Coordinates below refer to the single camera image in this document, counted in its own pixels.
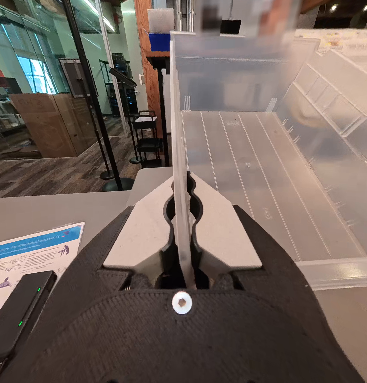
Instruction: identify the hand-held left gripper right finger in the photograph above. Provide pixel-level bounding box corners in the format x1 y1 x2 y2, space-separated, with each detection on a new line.
186 171 263 283

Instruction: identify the clear plastic container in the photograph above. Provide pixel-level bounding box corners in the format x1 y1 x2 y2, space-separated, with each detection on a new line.
170 28 367 291

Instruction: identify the black stanchion pole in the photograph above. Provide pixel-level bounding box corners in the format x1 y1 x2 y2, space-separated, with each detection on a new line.
62 0 134 192
88 60 115 180

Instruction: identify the white foam block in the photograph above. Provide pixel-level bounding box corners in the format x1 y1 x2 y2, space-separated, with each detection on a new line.
148 8 174 33

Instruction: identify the blue box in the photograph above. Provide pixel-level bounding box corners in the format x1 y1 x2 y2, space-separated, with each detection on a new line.
148 33 171 52

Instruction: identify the black utility cart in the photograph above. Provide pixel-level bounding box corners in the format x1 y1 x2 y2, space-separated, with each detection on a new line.
132 110 163 168

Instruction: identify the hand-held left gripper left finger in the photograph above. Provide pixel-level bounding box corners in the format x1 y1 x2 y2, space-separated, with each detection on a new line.
103 176 176 286

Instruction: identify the printed leaflet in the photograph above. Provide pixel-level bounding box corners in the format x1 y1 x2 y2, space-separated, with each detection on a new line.
0 222 85 322

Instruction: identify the black power bank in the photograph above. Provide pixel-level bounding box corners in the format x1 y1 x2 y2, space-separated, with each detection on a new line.
0 271 57 364

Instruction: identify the black equipment rack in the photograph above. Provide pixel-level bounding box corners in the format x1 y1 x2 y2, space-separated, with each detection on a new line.
99 53 140 118

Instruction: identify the framed sign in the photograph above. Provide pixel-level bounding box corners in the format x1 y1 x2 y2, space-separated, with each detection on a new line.
59 58 98 98

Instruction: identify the wooden crate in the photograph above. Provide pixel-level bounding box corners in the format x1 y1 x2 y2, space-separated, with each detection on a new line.
8 93 98 158

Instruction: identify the wooden pillar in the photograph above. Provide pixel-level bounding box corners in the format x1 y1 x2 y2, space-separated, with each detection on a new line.
134 0 172 139

